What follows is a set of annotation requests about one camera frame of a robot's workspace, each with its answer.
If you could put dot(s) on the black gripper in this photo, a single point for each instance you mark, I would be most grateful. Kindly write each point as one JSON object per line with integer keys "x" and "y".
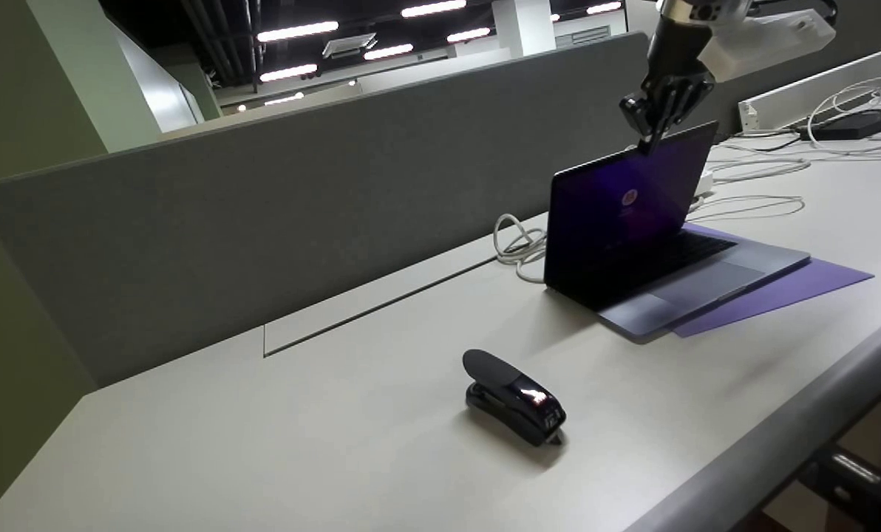
{"x": 679, "y": 50}

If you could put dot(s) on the dark grey laptop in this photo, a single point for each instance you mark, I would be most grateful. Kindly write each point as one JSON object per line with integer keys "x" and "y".
{"x": 619, "y": 227}

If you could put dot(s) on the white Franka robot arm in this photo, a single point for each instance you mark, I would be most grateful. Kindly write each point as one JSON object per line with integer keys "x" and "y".
{"x": 768, "y": 47}

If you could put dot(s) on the fluorescent ceiling light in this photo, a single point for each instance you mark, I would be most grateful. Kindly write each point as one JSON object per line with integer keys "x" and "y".
{"x": 297, "y": 32}
{"x": 433, "y": 11}
{"x": 390, "y": 53}
{"x": 288, "y": 73}
{"x": 606, "y": 7}
{"x": 468, "y": 35}

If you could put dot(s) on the white building column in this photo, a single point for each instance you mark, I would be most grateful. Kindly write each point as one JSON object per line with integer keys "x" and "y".
{"x": 524, "y": 25}

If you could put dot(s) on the white elongated bar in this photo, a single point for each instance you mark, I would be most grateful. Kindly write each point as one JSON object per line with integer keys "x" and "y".
{"x": 827, "y": 91}

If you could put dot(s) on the black power brick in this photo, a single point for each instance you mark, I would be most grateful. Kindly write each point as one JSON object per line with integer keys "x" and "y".
{"x": 857, "y": 127}

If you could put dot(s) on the short grey desk partition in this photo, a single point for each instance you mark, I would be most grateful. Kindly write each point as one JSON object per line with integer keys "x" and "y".
{"x": 857, "y": 41}

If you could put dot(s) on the purple paper mat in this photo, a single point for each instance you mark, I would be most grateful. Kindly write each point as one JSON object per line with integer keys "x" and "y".
{"x": 805, "y": 285}

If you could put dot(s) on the black stapler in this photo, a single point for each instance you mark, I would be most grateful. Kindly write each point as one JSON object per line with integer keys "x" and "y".
{"x": 515, "y": 400}

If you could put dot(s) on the long grey desk partition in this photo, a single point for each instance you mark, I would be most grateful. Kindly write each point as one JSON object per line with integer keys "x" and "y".
{"x": 313, "y": 218}

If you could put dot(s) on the black table clamp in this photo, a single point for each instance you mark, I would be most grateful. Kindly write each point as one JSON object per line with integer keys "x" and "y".
{"x": 857, "y": 483}

